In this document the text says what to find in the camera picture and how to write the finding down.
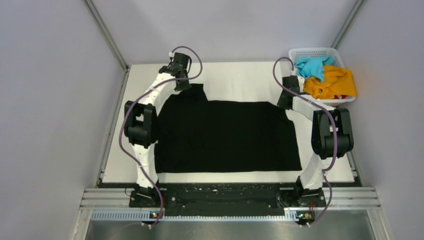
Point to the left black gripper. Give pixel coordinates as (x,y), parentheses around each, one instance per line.
(184,87)

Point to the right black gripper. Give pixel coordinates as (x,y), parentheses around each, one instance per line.
(280,103)

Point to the black t-shirt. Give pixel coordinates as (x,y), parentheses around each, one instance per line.
(198,135)

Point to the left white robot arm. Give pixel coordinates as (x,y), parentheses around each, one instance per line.
(141,127)

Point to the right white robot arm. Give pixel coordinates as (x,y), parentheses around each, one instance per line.
(331,138)

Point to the light blue t-shirt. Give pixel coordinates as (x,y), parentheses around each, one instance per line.
(308,66)

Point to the white plastic basket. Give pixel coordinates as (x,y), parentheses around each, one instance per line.
(315,52)

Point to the orange t-shirt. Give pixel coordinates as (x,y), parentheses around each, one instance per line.
(337,81)

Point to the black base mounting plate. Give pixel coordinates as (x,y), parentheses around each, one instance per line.
(227,199)

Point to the white slotted cable duct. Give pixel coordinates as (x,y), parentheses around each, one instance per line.
(147,215)

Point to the aluminium frame rail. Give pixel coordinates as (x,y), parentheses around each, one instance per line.
(343,198)

